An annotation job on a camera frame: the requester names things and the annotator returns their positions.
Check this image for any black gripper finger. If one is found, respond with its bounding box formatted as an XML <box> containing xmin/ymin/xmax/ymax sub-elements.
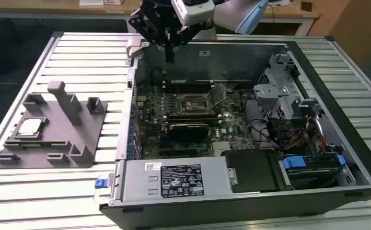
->
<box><xmin>169</xmin><ymin>21</ymin><xmax>212</xmax><ymax>64</ymax></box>
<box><xmin>126</xmin><ymin>10</ymin><xmax>171</xmax><ymax>64</ymax></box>

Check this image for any metal locking lever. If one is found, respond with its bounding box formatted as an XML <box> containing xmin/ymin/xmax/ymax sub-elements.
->
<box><xmin>212</xmin><ymin>96</ymin><xmax>228</xmax><ymax>108</ymax></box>
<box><xmin>171</xmin><ymin>76</ymin><xmax>183</xmax><ymax>96</ymax></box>

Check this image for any silver CPU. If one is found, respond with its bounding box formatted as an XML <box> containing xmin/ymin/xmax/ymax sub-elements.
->
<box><xmin>17</xmin><ymin>118</ymin><xmax>42</xmax><ymax>134</ymax></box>

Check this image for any CPU socket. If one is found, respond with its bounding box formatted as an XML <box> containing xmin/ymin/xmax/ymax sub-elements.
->
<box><xmin>179</xmin><ymin>94</ymin><xmax>212</xmax><ymax>114</ymax></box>

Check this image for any grey case hinge latch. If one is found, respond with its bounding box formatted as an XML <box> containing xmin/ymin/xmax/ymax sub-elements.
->
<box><xmin>124</xmin><ymin>39</ymin><xmax>141</xmax><ymax>65</ymax></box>

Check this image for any white paper sheet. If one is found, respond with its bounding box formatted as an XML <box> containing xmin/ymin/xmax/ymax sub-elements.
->
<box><xmin>77</xmin><ymin>0</ymin><xmax>105</xmax><ymax>7</ymax></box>

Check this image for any black RAM slots row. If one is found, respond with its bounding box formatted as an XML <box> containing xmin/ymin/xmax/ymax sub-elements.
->
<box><xmin>165</xmin><ymin>114</ymin><xmax>221</xmax><ymax>127</ymax></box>
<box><xmin>161</xmin><ymin>80</ymin><xmax>215</xmax><ymax>94</ymax></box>

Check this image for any silver drive cage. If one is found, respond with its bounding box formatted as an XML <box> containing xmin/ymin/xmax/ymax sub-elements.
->
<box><xmin>251</xmin><ymin>54</ymin><xmax>323</xmax><ymax>122</ymax></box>

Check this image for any wooden desk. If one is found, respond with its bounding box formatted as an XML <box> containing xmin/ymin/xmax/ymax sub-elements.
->
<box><xmin>0</xmin><ymin>0</ymin><xmax>321</xmax><ymax>36</ymax></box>

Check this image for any black graphics card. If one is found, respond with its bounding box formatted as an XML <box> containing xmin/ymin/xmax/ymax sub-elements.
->
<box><xmin>168</xmin><ymin>123</ymin><xmax>211</xmax><ymax>141</ymax></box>

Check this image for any green motherboard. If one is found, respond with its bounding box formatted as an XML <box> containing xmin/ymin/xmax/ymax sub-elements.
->
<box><xmin>133</xmin><ymin>82</ymin><xmax>269</xmax><ymax>160</ymax></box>

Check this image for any white finned heatsink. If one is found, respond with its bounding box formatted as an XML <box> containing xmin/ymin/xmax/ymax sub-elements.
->
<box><xmin>212</xmin><ymin>141</ymin><xmax>231</xmax><ymax>156</ymax></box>

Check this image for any black expansion slot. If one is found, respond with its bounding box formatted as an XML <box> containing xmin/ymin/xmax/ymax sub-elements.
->
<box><xmin>159</xmin><ymin>149</ymin><xmax>196</xmax><ymax>158</ymax></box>

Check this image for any grey parts rack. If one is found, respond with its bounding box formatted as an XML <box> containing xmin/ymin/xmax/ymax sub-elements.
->
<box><xmin>0</xmin><ymin>80</ymin><xmax>109</xmax><ymax>170</ymax></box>

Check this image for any wooden cabinet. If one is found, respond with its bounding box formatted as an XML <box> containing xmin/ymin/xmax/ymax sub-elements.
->
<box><xmin>308</xmin><ymin>0</ymin><xmax>371</xmax><ymax>68</ymax></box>

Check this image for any silver power supply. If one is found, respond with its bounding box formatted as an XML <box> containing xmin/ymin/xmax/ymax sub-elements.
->
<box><xmin>108</xmin><ymin>158</ymin><xmax>237</xmax><ymax>207</ymax></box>

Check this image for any hard disk in blue carrier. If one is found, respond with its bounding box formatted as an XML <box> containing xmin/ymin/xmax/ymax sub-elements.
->
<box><xmin>279</xmin><ymin>154</ymin><xmax>347</xmax><ymax>190</ymax></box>

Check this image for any black open PC case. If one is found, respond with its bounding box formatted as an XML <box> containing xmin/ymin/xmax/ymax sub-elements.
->
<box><xmin>98</xmin><ymin>38</ymin><xmax>371</xmax><ymax>230</ymax></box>

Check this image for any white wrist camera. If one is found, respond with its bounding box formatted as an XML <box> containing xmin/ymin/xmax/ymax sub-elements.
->
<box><xmin>171</xmin><ymin>0</ymin><xmax>216</xmax><ymax>26</ymax></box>

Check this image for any black wire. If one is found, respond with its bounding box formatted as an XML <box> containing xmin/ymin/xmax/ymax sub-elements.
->
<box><xmin>247</xmin><ymin>118</ymin><xmax>276</xmax><ymax>149</ymax></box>

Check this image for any red wire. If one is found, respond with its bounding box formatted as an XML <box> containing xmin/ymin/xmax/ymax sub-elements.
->
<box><xmin>291</xmin><ymin>128</ymin><xmax>328</xmax><ymax>154</ymax></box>

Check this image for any orange yellow wire bundle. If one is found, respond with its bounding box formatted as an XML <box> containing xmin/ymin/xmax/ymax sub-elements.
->
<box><xmin>281</xmin><ymin>138</ymin><xmax>305</xmax><ymax>153</ymax></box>

